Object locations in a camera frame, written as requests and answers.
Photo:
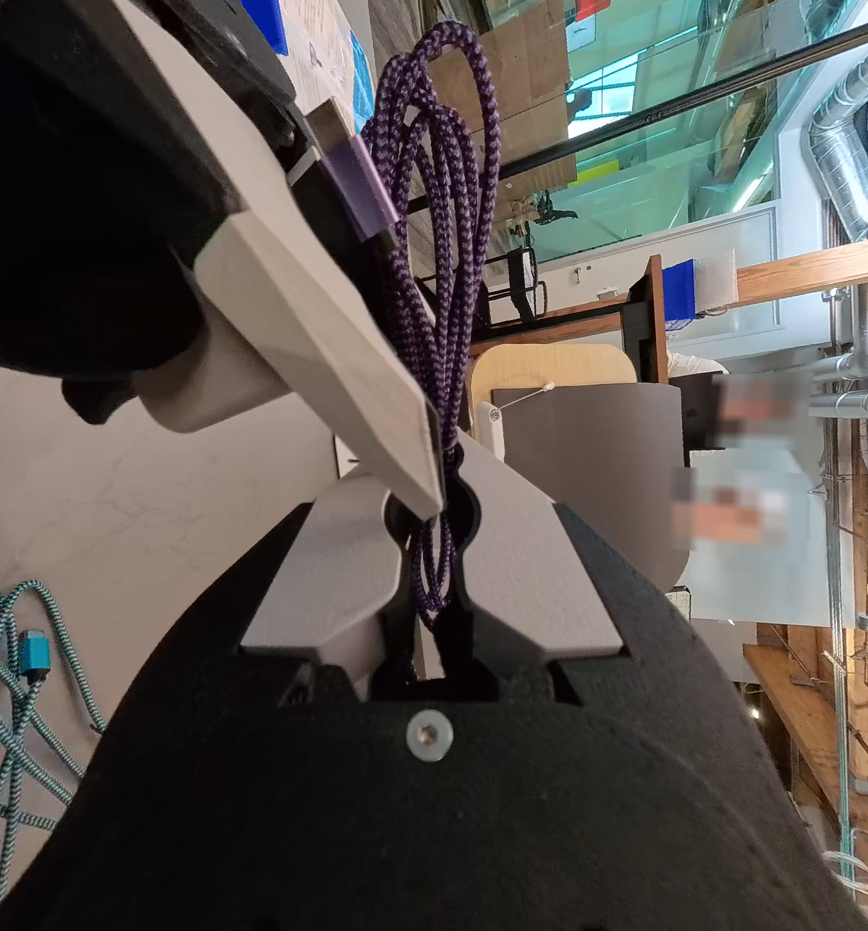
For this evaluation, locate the white foam block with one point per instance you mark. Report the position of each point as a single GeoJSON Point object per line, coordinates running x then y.
{"type": "Point", "coordinates": [716, 280]}

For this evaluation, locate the small blue bin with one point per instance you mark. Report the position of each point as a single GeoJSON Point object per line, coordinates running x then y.
{"type": "Point", "coordinates": [677, 287]}

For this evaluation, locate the plywood board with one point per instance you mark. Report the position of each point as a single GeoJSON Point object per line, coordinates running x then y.
{"type": "Point", "coordinates": [550, 364]}

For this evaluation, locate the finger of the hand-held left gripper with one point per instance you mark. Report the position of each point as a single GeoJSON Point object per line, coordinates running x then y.
{"type": "Point", "coordinates": [310, 342]}
{"type": "Point", "coordinates": [216, 43]}

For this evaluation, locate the white printed box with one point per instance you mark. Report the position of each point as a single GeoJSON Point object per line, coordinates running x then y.
{"type": "Point", "coordinates": [325, 51]}

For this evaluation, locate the brown cardboard sheet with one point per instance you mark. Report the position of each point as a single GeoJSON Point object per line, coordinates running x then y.
{"type": "Point", "coordinates": [528, 73]}

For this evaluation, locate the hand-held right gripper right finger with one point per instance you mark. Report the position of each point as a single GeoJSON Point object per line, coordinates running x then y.
{"type": "Point", "coordinates": [543, 574]}

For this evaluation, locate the round silver duct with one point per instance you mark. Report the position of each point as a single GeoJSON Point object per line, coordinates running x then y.
{"type": "Point", "coordinates": [841, 160]}

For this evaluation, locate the wooden beam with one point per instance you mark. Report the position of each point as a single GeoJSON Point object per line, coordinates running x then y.
{"type": "Point", "coordinates": [804, 273]}

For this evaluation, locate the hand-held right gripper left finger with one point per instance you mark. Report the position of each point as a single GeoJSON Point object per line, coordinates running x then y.
{"type": "Point", "coordinates": [317, 574]}

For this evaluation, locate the blue plastic bin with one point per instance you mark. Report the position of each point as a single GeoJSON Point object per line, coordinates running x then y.
{"type": "Point", "coordinates": [266, 22]}

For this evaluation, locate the wooden desk with dark cabinet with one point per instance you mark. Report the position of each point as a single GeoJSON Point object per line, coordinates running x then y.
{"type": "Point", "coordinates": [550, 324]}

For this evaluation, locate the white bracket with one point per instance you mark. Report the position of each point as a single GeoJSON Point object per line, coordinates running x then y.
{"type": "Point", "coordinates": [490, 429]}

